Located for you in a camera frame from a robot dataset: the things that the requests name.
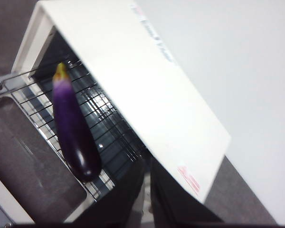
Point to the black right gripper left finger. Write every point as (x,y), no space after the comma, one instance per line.
(118,204)

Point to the glass oven door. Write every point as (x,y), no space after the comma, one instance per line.
(26,142)

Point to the purple eggplant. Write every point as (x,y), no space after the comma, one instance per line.
(73,133)

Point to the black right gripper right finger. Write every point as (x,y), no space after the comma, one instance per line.
(171,204)

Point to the cream Toshiba toaster oven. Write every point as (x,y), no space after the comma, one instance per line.
(133,71)

